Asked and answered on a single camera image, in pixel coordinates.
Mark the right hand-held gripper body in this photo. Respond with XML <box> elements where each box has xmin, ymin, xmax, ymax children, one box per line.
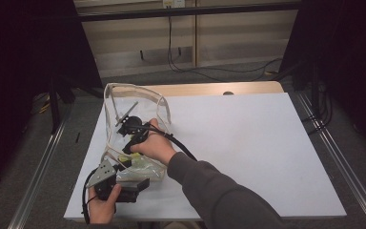
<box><xmin>114</xmin><ymin>100</ymin><xmax>151</xmax><ymax>141</ymax></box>

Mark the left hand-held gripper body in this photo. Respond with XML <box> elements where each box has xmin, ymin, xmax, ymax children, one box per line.
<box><xmin>85</xmin><ymin>158</ymin><xmax>139</xmax><ymax>203</ymax></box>

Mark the clear plastic bag beige trim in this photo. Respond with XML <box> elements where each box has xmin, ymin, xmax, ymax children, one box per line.
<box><xmin>100</xmin><ymin>82</ymin><xmax>173</xmax><ymax>182</ymax></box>

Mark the person's right hand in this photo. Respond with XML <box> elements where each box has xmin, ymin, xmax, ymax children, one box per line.
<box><xmin>130</xmin><ymin>117</ymin><xmax>177</xmax><ymax>166</ymax></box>

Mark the person's left hand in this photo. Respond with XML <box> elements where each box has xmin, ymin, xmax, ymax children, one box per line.
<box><xmin>88</xmin><ymin>183</ymin><xmax>122</xmax><ymax>224</ymax></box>

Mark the black metal stand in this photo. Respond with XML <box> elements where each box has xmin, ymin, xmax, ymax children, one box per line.
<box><xmin>49</xmin><ymin>75</ymin><xmax>62</xmax><ymax>135</ymax></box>

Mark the beige wooden cabinet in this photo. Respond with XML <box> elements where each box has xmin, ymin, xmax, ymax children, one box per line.
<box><xmin>72</xmin><ymin>0</ymin><xmax>301</xmax><ymax>79</ymax></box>

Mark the dark curtain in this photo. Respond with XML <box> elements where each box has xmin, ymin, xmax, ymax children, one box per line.
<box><xmin>0</xmin><ymin>0</ymin><xmax>103</xmax><ymax>192</ymax></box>
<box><xmin>279</xmin><ymin>0</ymin><xmax>366</xmax><ymax>160</ymax></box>

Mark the left hand-held gripper cable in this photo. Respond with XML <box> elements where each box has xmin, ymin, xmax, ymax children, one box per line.
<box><xmin>81</xmin><ymin>167</ymin><xmax>99</xmax><ymax>225</ymax></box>

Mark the aluminium floor rail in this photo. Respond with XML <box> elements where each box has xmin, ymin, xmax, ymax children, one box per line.
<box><xmin>296</xmin><ymin>92</ymin><xmax>366</xmax><ymax>229</ymax></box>
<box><xmin>8</xmin><ymin>104</ymin><xmax>71</xmax><ymax>229</ymax></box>

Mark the black power cable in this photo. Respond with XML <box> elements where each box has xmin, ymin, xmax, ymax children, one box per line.
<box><xmin>166</xmin><ymin>7</ymin><xmax>284</xmax><ymax>82</ymax></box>

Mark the white wall socket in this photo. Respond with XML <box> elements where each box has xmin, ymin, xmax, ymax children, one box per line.
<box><xmin>162</xmin><ymin>0</ymin><xmax>186</xmax><ymax>9</ymax></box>

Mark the bundle of black floor cables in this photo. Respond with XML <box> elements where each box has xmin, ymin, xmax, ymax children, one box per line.
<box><xmin>301</xmin><ymin>82</ymin><xmax>334</xmax><ymax>135</ymax></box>

